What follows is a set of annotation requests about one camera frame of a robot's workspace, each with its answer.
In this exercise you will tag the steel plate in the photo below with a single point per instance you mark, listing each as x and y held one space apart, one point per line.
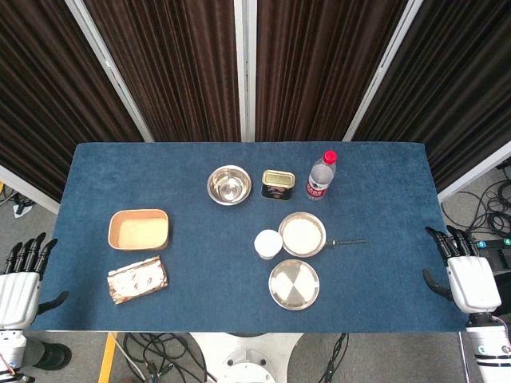
294 284

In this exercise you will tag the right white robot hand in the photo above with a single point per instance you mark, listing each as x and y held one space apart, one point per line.
473 283

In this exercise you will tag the deep steel bowl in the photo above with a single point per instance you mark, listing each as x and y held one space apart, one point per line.
229 186

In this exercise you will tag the brown paper box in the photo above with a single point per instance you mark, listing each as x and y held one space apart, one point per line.
139 230

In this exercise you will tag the person in grey trousers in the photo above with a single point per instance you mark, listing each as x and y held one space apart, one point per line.
48 353

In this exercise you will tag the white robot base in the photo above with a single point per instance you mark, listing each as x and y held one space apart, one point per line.
245 359

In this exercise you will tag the foil snack packet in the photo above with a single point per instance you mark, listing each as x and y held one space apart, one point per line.
137 280

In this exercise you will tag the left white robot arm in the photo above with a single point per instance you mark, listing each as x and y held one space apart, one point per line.
10 349

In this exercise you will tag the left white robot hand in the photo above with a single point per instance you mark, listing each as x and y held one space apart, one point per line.
18 297

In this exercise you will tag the black foot pedal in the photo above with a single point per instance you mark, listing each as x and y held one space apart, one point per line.
497 261

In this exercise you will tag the blue table cloth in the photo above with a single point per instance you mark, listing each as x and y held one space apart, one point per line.
199 279

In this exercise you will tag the bowl of white powder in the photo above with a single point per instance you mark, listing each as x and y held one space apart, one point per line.
301 234

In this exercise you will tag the black tin can gold lid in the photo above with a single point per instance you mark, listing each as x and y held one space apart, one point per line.
278 184

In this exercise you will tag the dark brown curtain panel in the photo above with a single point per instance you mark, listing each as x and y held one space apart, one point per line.
319 72
48 99
171 72
451 88

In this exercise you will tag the white screen frame post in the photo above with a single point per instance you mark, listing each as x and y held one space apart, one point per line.
109 72
383 72
244 72

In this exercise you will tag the white paper cup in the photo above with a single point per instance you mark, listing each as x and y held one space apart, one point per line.
268 242

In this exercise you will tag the clear water bottle red cap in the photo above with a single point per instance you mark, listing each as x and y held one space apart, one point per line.
320 179

